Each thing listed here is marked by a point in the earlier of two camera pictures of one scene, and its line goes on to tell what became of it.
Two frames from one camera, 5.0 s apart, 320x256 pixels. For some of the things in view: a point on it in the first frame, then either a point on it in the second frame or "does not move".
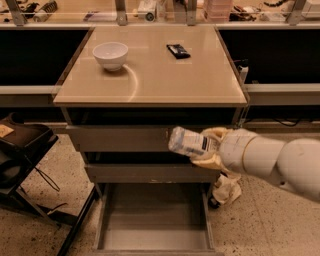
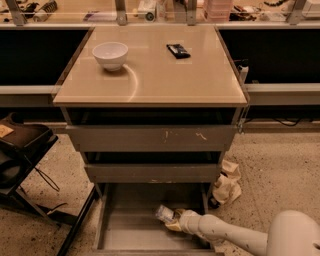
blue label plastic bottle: x=188 y=141 → x=164 y=213
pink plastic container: x=217 y=11 does not move
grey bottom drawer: x=154 y=219 does not move
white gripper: x=232 y=149 → x=188 y=220
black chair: x=18 y=142 does not move
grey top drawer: x=120 y=130 does not move
